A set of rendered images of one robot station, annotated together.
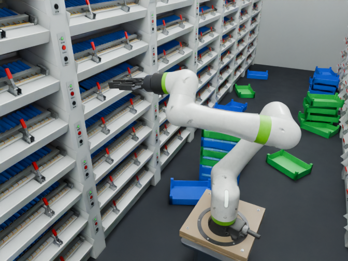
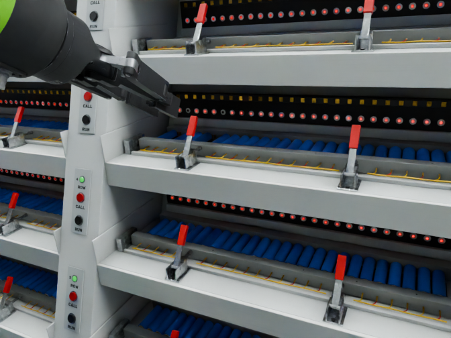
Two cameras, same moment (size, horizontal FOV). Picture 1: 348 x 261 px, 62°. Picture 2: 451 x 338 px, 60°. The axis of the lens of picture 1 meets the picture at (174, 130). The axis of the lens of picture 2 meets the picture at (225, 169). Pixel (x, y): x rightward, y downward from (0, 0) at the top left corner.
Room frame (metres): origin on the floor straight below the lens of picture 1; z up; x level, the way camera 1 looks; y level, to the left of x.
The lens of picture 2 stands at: (1.38, -0.31, 0.92)
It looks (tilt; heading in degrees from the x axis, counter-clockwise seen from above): 3 degrees down; 90
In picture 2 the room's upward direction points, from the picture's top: 5 degrees clockwise
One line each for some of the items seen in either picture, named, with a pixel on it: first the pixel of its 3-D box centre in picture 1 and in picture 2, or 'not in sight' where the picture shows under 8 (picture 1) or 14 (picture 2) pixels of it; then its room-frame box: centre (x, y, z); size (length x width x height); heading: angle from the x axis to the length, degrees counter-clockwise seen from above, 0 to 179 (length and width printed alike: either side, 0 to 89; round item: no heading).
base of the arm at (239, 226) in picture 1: (233, 225); not in sight; (1.00, -0.29, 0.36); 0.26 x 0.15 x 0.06; 52
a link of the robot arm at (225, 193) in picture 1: (224, 199); not in sight; (1.04, -0.24, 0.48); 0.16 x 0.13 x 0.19; 175
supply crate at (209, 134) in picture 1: (225, 128); not in sight; (1.83, -0.37, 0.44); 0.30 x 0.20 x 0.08; 73
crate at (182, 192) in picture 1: (190, 191); not in sight; (1.61, -0.12, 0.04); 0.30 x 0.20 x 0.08; 88
